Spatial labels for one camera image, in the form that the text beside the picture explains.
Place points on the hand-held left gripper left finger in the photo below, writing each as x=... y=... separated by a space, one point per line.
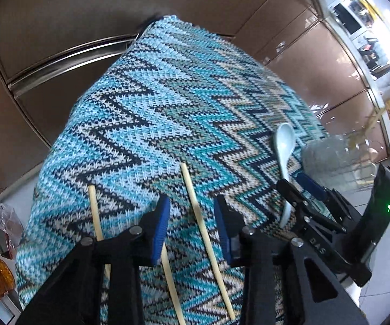
x=159 y=230

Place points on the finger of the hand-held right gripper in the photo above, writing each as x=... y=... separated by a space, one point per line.
x=293 y=196
x=313 y=186

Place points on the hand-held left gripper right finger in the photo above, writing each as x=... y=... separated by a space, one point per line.
x=223 y=230

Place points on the clear glass utensil holder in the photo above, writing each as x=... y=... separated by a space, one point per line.
x=330 y=162

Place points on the pale wooden chopstick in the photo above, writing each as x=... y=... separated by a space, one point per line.
x=195 y=203
x=95 y=210
x=173 y=291

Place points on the white ceramic spoon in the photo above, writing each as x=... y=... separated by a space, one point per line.
x=284 y=138

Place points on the blue zigzag knitted cloth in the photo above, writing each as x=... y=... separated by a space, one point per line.
x=147 y=108

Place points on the clear plastic bag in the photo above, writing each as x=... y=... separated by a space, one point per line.
x=5 y=223

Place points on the white microwave oven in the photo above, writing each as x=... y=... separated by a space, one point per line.
x=347 y=18

